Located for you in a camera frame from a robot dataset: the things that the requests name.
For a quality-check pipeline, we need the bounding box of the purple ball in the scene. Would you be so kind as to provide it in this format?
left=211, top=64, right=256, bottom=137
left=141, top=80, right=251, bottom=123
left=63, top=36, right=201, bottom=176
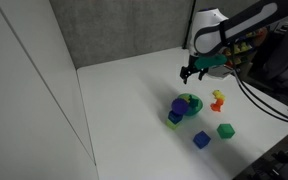
left=170, top=98, right=189, bottom=116

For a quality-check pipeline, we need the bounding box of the black office chair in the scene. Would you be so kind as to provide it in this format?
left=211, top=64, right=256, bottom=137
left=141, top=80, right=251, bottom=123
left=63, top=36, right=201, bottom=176
left=250, top=17, right=288, bottom=90

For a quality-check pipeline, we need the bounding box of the green bowl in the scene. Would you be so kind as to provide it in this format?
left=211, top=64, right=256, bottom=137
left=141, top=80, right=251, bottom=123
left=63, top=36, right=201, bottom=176
left=176, top=93, right=204, bottom=117

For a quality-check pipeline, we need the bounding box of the grey metal mounting plate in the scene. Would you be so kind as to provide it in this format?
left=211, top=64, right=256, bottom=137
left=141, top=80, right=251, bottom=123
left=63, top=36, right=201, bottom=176
left=207, top=64, right=234, bottom=81

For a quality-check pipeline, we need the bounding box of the toy storage shelf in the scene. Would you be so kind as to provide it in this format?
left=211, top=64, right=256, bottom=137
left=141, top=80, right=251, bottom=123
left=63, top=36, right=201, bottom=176
left=223, top=26, right=269, bottom=68

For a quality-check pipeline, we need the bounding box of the black cable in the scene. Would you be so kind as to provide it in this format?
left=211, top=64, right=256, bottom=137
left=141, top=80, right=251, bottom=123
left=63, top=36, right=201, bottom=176
left=233, top=71, right=288, bottom=126
left=232, top=64, right=288, bottom=122

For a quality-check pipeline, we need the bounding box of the yellow duck toy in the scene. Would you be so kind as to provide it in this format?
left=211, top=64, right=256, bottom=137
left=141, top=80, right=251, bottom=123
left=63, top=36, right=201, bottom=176
left=212, top=89, right=226, bottom=102

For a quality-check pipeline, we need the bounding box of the small dark blue cube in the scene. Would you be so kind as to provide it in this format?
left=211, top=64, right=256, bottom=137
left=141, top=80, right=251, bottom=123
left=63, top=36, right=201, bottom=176
left=167, top=110, right=184, bottom=125

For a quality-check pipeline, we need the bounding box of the teal toy piece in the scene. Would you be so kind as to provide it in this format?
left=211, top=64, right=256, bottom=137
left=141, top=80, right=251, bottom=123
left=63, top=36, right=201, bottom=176
left=187, top=94, right=200, bottom=110

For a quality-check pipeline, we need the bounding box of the lime green cube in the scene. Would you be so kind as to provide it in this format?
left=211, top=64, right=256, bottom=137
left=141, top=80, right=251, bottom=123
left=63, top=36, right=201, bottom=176
left=165, top=119, right=182, bottom=130

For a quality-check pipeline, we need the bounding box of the orange toy figure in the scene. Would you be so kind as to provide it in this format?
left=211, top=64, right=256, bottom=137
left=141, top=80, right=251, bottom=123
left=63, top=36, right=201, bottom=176
left=210, top=99, right=224, bottom=113

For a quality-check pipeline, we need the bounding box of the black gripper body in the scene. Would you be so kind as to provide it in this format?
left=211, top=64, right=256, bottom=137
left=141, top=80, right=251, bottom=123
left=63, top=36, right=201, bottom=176
left=183, top=54, right=212, bottom=76

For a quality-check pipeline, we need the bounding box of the black tripod stand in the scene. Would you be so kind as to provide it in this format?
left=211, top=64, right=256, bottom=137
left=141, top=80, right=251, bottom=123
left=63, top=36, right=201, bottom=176
left=183, top=0, right=197, bottom=50

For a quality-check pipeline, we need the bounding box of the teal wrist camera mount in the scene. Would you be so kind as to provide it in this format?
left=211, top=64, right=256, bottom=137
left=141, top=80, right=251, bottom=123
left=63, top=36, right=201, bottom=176
left=194, top=54, right=228, bottom=70

